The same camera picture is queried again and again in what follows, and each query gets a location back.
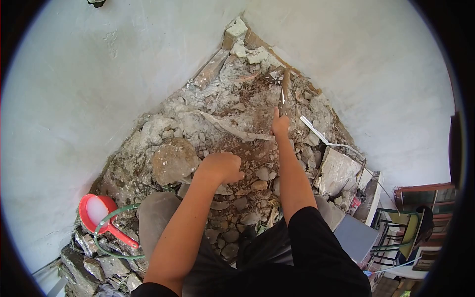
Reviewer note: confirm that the person's left hand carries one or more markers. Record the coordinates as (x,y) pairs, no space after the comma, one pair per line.
(219,166)

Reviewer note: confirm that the person's right hand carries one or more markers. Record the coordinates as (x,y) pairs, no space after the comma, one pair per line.
(280,125)

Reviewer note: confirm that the person's right thumb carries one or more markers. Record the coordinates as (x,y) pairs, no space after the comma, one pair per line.
(276,113)

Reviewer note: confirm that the person's right fingers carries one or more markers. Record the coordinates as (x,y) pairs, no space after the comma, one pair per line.
(285,119)

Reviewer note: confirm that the person's left fingers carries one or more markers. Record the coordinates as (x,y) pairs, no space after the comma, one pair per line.
(235,171)

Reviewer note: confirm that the pile of rubble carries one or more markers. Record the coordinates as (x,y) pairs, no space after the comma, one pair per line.
(230,111)

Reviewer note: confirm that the large round stone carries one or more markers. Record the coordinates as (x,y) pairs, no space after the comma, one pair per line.
(174,160)

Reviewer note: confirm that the flat grey stone slab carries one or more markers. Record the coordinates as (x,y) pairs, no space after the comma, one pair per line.
(337,171)

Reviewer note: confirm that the wooden plank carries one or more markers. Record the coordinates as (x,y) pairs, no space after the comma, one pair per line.
(210,69)

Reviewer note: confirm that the white plaster block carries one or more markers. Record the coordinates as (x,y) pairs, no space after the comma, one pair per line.
(236,30)

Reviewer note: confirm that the person's body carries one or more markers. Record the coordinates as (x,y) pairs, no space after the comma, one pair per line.
(297,260)

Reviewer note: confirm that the white trough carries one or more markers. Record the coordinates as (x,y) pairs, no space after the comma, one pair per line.
(371,202)

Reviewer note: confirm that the grey blue board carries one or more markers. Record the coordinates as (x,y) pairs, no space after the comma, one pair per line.
(356,237)

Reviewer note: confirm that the red plastic scoop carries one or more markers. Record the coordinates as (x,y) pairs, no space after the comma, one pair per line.
(97,212)

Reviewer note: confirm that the green metal chair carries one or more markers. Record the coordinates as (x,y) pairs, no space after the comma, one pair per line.
(399,230)

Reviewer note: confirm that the wooden cabinet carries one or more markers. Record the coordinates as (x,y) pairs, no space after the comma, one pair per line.
(426,202)

